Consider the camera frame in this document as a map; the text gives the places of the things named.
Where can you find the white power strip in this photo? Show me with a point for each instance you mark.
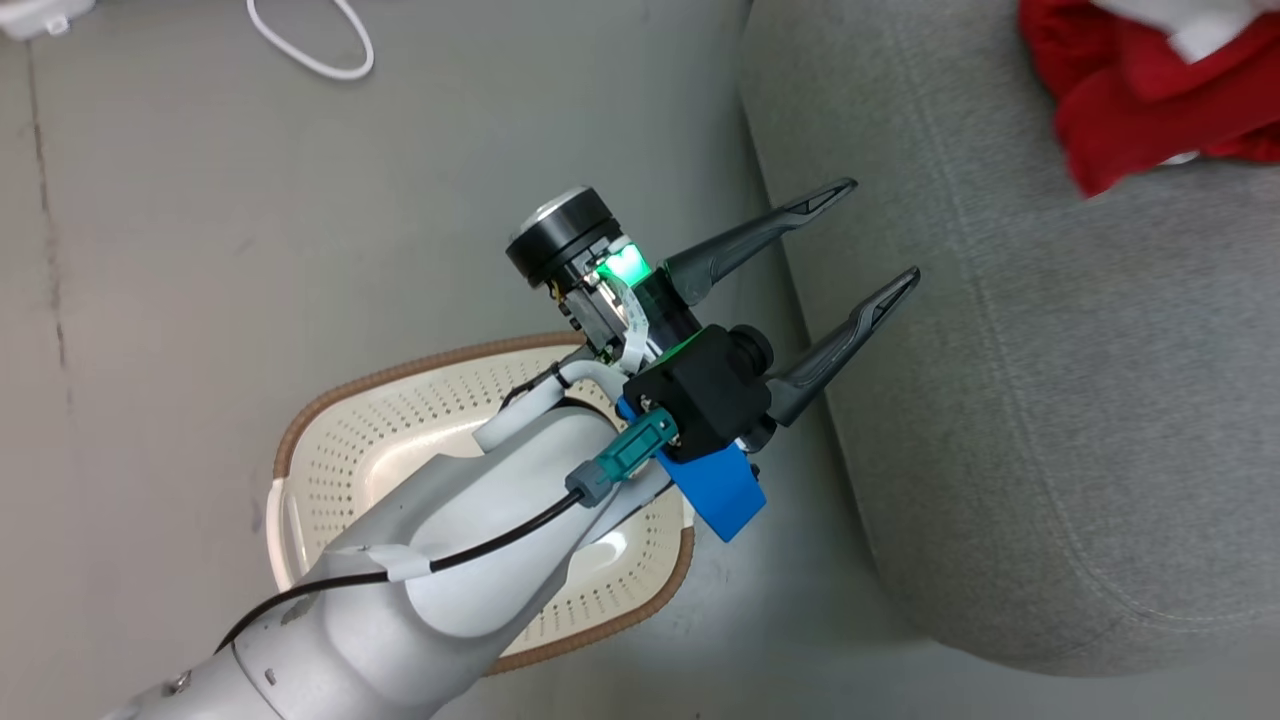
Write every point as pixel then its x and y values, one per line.
pixel 40 15

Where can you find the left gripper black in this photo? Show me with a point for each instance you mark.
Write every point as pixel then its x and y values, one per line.
pixel 590 260

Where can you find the grey fabric sofa seat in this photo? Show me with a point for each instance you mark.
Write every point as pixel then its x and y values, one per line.
pixel 1000 400

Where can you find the left wrist camera blue mount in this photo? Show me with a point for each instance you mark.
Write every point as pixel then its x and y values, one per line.
pixel 700 400

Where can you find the red shirt with white stripe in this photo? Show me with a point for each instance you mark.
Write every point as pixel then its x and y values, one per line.
pixel 1180 110

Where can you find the left arm white grey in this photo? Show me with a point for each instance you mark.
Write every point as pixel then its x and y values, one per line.
pixel 430 560

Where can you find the cream perforated laundry basket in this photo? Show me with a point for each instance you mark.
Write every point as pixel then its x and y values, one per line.
pixel 360 440

